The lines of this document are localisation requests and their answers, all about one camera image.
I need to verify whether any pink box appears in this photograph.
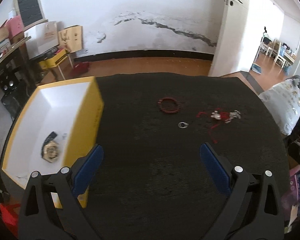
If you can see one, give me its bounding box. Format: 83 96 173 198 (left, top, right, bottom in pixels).
5 15 24 39

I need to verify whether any black gold wrist watch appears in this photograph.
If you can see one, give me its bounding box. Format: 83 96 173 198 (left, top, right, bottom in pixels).
41 131 59 163

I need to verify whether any red bag on floor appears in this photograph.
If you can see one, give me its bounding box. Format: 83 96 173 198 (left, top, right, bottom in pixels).
70 62 90 78

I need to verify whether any white framed monitor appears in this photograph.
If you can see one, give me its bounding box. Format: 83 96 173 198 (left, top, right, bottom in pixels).
13 0 46 30

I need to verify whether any black side desk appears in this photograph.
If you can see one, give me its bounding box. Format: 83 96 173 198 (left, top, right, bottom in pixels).
0 37 38 98

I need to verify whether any black speaker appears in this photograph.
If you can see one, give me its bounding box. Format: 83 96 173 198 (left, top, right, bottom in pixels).
0 71 19 94

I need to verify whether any red bead bracelet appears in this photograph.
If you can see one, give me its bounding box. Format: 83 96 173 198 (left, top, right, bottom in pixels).
157 96 181 114

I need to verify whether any white chair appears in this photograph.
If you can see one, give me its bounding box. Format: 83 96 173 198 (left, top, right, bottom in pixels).
273 40 286 68

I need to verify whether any white door with handle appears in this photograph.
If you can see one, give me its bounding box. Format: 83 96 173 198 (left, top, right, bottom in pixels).
209 0 249 77

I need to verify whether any red string charm bracelet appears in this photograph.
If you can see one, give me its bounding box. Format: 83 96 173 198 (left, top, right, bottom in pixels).
195 107 231 144

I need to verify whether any white patterned pillow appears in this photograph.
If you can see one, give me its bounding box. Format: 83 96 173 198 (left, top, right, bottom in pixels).
258 78 300 135

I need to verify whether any silver chain necklace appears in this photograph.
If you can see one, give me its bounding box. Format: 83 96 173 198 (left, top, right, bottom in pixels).
224 109 242 125

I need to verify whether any red plastic bag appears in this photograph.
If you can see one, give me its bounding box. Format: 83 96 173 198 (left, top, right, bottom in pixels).
0 203 20 236

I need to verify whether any yellow cardboard box white inside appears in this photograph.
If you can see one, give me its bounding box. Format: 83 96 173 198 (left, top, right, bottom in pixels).
1 76 104 202

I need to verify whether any white paper shopping bag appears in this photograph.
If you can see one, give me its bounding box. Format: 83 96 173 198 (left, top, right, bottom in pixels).
25 21 59 59

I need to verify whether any black patterned table cloth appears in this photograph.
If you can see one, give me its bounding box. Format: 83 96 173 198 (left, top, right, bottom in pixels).
78 73 288 239

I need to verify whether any brown paper shopping bag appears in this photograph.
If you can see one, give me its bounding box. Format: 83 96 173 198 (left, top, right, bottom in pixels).
58 25 83 53

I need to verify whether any yellow flat box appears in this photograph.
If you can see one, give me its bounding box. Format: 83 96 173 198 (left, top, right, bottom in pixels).
38 49 67 70

